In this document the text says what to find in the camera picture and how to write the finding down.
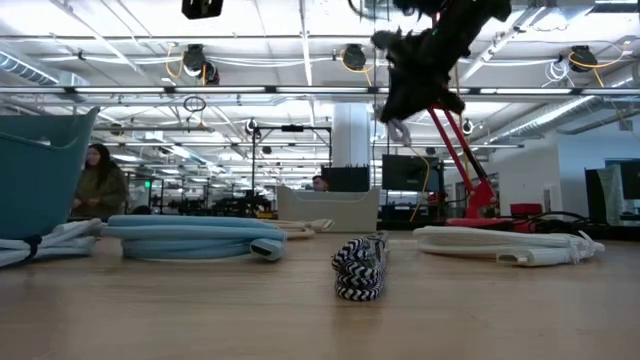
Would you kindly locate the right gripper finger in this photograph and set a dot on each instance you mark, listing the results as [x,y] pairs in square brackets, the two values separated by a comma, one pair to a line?
[400,102]

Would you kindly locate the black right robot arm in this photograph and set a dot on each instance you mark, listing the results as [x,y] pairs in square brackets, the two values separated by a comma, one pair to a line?
[492,7]

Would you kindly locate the white building column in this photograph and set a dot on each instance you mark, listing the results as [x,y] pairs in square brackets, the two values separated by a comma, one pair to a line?
[350,135]

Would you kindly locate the black flat monitor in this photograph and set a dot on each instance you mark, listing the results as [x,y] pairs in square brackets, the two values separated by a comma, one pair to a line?
[631,180]
[410,172]

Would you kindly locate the black equipment box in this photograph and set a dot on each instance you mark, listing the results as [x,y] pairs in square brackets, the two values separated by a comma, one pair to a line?
[345,180]

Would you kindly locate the person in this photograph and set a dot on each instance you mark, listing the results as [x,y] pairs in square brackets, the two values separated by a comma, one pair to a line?
[102,190]
[320,184]

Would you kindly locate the grey plastic bin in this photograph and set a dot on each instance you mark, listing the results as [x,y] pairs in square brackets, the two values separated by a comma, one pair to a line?
[330,210]

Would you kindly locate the red box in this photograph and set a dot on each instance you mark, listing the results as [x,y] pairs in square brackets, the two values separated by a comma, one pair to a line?
[525,209]

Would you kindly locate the teal plastic bin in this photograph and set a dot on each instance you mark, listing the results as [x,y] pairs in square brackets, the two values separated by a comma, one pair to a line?
[35,190]

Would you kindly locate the black metal stand frame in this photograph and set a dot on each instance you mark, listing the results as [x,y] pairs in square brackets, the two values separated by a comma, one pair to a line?
[292,128]

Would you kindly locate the silver ventilation duct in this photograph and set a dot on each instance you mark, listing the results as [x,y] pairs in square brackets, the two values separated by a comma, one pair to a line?
[25,70]
[550,117]

